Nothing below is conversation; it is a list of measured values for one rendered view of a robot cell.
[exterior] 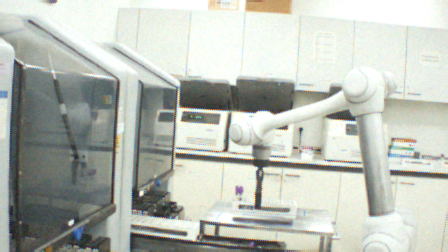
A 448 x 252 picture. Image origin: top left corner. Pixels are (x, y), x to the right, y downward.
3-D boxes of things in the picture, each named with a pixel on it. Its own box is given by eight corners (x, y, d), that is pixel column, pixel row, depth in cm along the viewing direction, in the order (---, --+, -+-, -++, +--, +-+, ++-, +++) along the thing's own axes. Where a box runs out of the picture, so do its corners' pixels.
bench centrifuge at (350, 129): (324, 161, 400) (331, 81, 396) (319, 154, 461) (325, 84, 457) (386, 165, 392) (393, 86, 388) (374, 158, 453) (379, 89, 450)
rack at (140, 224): (121, 234, 181) (121, 219, 180) (129, 228, 191) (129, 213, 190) (194, 244, 177) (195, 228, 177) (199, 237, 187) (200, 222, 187)
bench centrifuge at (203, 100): (160, 147, 419) (165, 75, 415) (177, 142, 480) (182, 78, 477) (222, 153, 410) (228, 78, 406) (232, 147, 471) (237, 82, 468)
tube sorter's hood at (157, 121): (23, 182, 183) (31, 29, 180) (81, 165, 243) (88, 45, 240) (138, 198, 177) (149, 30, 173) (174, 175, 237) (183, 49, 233)
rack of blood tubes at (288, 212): (230, 213, 212) (231, 200, 212) (231, 209, 222) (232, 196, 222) (296, 218, 210) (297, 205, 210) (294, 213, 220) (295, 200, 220)
